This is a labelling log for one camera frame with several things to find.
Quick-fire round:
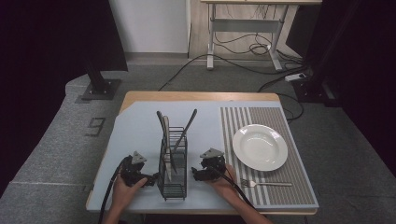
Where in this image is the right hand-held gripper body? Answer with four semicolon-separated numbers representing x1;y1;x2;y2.
199;147;227;182

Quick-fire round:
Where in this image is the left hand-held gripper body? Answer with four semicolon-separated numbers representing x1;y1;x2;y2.
120;150;151;188

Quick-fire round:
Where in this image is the black wire cutlery rack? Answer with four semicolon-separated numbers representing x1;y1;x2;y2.
156;125;189;202

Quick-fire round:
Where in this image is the person's right hand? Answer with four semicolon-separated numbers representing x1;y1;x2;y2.
204;163;240;200

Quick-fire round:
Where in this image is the person's left hand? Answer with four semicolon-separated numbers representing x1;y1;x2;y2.
111;175;149;213

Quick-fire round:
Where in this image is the light blue table mat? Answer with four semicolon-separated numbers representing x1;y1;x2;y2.
85;99;320;213

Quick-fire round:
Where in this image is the white round plate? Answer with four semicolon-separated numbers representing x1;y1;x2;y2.
232;123;290;173

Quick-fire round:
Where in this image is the silver fork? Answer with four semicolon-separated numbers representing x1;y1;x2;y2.
239;178;294;189

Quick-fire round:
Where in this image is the dark floor marker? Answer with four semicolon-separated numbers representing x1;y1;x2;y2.
84;117;107;138

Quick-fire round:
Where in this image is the grey striped placemat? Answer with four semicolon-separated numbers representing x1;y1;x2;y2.
219;105;317;207

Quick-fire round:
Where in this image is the white power strip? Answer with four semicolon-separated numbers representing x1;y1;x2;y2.
284;72;308;83

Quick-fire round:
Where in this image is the black stand with dark base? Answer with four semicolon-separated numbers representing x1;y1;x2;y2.
291;18;342;108

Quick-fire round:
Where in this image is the dark curtain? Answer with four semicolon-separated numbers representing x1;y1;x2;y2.
0;0;129;190
286;0;396;178

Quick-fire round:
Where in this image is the left hand-held gripper black cable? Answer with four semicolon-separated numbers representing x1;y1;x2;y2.
97;155;131;224

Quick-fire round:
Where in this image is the hand-held gripper black cable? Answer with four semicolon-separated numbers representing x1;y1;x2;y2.
208;165;258;210
97;155;131;224

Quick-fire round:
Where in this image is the right hand-held gripper black cable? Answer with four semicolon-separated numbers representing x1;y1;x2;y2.
208;165;258;210

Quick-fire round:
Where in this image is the light-handled table knife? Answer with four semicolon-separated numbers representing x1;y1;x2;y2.
163;115;173;182

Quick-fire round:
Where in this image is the dark-handled straight utensil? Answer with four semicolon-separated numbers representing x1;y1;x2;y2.
172;108;198;154

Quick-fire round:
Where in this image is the dark-handled curved utensil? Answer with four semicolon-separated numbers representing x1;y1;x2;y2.
156;110;178;175

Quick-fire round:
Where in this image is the black stand with base plate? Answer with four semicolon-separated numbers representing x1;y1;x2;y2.
74;59;123;105

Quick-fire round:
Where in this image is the looped black floor cable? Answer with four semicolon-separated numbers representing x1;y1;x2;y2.
257;74;305;123

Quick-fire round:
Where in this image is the long black floor cable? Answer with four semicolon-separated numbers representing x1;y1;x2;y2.
157;53;309;92

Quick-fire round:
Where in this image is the tangle of cables under desk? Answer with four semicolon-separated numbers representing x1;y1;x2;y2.
213;4;304;63

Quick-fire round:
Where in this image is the white desk frame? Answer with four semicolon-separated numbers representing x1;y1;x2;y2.
200;0;323;72

